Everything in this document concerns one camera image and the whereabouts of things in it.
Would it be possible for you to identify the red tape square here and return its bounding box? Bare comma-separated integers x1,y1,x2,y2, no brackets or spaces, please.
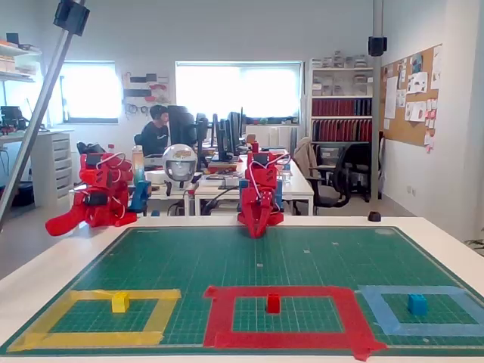
202,285,389,362

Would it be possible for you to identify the blue tape square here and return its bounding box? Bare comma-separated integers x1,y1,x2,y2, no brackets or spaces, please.
355,284,484,337

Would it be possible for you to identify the yellow toy brick cube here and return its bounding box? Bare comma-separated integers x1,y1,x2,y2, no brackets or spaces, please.
111,290,130,314

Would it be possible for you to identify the blue toy brick cube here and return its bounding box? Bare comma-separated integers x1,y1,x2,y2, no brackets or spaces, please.
407,293,428,316

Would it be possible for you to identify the yellow tape square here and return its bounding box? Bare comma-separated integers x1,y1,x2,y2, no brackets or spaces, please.
6,289,182,352

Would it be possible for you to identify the blue table clamp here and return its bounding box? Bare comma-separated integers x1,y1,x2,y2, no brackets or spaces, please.
128,180,152,213
273,179,284,213

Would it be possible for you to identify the green cutting mat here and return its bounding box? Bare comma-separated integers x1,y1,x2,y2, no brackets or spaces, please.
2,225,484,357

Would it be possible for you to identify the white office desk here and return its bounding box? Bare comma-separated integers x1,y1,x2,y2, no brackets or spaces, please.
194,162,315,216

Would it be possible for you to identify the office chair with jacket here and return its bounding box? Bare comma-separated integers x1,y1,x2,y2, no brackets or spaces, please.
293,136,323,185

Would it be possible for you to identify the black computer monitor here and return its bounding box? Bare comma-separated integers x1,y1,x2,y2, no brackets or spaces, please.
211,113,235,162
167,105,197,156
226,107,245,152

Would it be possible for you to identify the white helmet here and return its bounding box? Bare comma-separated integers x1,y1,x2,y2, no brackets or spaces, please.
162,144,196,189

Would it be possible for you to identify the black office chair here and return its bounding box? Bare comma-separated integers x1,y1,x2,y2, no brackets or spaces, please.
313,143,374,208

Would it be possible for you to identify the wide bright window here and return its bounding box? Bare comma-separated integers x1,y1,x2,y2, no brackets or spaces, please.
175,60,304,123

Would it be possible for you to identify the seated person dark shirt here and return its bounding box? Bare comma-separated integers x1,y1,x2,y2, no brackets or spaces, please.
140,104,170,157

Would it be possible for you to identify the bottle with coloured gradient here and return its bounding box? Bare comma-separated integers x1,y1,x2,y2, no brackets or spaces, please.
131,145,146,183

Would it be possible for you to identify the white shelf unit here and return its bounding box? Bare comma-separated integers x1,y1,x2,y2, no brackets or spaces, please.
309,56,375,147

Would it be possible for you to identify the grey vertical column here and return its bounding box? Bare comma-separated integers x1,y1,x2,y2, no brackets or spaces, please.
371,0,384,201

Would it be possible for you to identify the cork pin board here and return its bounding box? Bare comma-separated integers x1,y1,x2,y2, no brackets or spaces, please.
380,43,443,148

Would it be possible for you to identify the small bright window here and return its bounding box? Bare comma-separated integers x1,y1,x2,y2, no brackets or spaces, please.
59,61,123,125

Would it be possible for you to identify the black box on column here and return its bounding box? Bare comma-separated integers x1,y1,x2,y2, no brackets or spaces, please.
368,36,388,57

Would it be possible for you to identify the white drawer cabinet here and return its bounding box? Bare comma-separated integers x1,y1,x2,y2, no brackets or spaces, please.
32,132,73,208

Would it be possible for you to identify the wall tool board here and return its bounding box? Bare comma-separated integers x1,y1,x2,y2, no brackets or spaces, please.
121,71,172,119

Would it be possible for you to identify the slanted aluminium camera pole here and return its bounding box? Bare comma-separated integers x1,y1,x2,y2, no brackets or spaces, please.
0,0,86,231

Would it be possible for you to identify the black camera mount box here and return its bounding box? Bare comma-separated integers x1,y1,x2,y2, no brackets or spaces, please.
52,0,91,37

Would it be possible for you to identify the white wall shelf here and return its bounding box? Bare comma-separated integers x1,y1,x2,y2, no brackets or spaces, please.
0,33,42,83

